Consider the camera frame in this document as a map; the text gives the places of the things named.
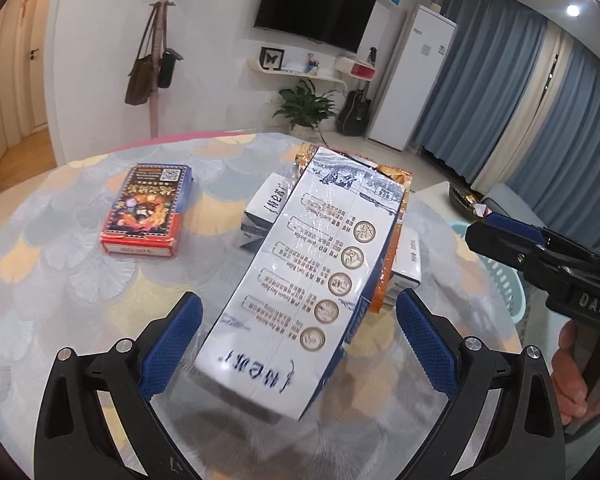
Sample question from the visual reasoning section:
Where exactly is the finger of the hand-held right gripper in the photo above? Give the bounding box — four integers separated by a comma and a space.
482, 212, 600, 266
464, 221, 576, 312

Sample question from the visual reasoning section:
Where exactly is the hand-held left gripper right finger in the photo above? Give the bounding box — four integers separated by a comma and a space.
396, 287, 567, 480

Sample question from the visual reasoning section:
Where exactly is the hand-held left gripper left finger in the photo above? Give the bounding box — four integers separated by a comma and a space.
32, 291, 206, 480

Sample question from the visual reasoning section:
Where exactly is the light blue plastic basket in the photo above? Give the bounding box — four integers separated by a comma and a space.
485, 260, 531, 333

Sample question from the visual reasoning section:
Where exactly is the large white blue box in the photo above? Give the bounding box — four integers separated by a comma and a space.
195, 146, 412, 421

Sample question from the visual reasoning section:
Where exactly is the black shoulder bag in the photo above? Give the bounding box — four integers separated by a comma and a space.
157, 48, 185, 90

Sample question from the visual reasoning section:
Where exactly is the person's right hand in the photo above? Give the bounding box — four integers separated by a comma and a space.
550, 319, 595, 426

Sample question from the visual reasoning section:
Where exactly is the blue grey sofa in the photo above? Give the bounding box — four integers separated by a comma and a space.
482, 182, 536, 226

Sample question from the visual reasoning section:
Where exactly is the dark snack bowl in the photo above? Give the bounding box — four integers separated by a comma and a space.
447, 185, 486, 216

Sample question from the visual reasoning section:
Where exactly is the orange snack packet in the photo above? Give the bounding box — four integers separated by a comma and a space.
294, 142, 415, 317

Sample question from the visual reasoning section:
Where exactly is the white coffee table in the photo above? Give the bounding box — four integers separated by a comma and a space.
415, 181, 486, 226

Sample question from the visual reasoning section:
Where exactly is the small white box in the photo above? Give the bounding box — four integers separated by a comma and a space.
382, 227, 423, 307
237, 172, 301, 256

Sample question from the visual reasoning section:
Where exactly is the blue curtain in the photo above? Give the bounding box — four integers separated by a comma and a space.
507, 42, 600, 211
411, 0, 548, 186

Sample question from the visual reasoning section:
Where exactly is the cream curtain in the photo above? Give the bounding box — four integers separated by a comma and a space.
472, 22, 573, 188

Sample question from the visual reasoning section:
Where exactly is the red card box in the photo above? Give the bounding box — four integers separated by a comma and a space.
100, 162, 193, 259

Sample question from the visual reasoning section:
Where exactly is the white refrigerator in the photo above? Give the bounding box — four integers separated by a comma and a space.
367, 4, 457, 152

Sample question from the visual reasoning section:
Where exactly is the black acoustic guitar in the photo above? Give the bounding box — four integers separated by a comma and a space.
337, 47, 377, 136

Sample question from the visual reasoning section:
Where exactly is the pink coat rack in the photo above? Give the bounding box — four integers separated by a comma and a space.
147, 0, 178, 138

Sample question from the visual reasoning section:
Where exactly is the potted green plant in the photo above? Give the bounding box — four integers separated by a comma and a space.
274, 82, 341, 133

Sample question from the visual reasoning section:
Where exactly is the white curved low shelf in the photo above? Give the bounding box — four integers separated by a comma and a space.
247, 57, 346, 86

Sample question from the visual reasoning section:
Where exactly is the brown tote bag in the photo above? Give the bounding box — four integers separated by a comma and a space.
125, 7, 161, 107

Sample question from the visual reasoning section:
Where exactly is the wooden door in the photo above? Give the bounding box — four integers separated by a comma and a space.
15, 0, 53, 138

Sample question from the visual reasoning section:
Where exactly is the framed butterfly picture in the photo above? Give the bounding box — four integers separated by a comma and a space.
259, 46, 284, 70

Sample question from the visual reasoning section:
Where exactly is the white pink wall box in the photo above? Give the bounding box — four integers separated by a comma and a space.
336, 56, 376, 82

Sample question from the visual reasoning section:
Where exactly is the black wall television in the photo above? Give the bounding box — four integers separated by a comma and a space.
253, 0, 377, 54

